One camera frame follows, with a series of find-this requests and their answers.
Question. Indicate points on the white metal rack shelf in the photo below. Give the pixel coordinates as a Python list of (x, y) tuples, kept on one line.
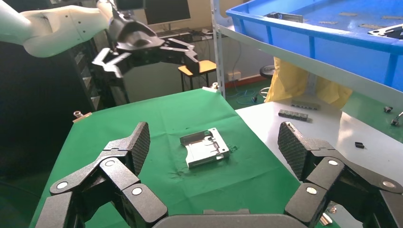
[(314, 69)]

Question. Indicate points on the cluttered dark desk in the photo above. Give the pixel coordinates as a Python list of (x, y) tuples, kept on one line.
[(195, 33)]

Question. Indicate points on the black equipment rack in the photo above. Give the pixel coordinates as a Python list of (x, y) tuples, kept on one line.
[(94, 91)]

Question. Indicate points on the white perforated rack post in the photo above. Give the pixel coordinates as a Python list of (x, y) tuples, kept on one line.
[(218, 56)]

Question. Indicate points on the grey stamped metal part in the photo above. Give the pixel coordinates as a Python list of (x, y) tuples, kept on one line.
[(289, 17)]

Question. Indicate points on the black round stool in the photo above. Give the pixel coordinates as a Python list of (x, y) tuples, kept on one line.
[(267, 70)]

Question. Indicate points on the white wall socket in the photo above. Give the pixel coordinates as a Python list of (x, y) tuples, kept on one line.
[(234, 76)]

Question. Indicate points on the chrome stool base with casters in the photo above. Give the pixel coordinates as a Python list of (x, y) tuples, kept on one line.
[(388, 109)]

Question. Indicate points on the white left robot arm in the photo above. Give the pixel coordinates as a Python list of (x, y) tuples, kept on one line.
[(56, 28)]

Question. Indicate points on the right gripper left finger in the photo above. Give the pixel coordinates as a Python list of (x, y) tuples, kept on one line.
[(141, 148)]

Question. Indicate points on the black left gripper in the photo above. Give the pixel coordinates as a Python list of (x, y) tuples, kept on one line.
[(135, 37)]

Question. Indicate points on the flat sheet metal plate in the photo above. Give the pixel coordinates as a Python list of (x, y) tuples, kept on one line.
[(390, 32)]

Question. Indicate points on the yellow plastic bag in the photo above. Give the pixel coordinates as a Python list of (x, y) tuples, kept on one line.
[(292, 81)]

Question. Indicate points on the sheet metal part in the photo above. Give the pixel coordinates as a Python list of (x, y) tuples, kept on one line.
[(204, 151)]

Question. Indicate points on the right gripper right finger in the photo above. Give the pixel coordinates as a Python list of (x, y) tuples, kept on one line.
[(292, 151)]

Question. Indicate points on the silver binder clip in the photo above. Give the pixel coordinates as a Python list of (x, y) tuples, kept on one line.
[(214, 85), (82, 116), (326, 218)]

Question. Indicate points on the white table sheet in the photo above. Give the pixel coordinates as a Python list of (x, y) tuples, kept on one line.
[(330, 132)]

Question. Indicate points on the wooden top stool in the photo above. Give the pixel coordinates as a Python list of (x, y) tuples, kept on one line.
[(206, 66)]

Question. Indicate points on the grey metal connector strip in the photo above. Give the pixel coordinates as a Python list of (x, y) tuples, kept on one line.
[(294, 115), (305, 105)]

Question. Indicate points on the black computer monitor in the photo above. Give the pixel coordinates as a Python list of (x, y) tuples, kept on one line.
[(167, 11)]

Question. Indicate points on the blue plastic bin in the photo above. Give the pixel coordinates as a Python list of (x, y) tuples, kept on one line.
[(346, 47)]

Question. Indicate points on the green table cloth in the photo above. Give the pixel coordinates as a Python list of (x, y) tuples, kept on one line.
[(201, 188)]

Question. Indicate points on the small black plastic part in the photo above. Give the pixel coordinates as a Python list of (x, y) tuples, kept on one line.
[(360, 145)]

